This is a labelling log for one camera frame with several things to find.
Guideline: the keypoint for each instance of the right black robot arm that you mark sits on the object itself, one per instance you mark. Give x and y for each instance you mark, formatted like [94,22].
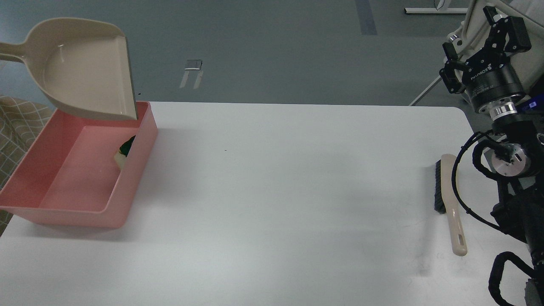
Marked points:
[511,154]

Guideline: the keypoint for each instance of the silver floor bracket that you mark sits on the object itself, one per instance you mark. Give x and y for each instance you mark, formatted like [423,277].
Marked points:
[192,74]

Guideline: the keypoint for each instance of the yellow green sponge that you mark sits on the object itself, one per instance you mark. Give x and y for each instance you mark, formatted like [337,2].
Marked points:
[124,149]

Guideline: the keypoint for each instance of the white plastic chair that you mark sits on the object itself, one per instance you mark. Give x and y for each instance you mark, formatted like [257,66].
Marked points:
[470,36]

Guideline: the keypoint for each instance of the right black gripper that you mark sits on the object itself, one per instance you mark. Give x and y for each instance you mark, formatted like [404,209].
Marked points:
[488,74]

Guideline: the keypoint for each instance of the beige hand brush black bristles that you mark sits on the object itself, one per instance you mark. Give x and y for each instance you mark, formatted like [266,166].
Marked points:
[446,203]

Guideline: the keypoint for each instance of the pink plastic bin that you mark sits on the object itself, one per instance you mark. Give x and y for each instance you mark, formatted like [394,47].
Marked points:
[69,177]

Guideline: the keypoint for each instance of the beige checkered cloth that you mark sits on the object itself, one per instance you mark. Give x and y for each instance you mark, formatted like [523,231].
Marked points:
[21,122]

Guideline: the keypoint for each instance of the beige plastic dustpan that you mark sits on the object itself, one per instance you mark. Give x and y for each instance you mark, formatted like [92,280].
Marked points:
[82,66]

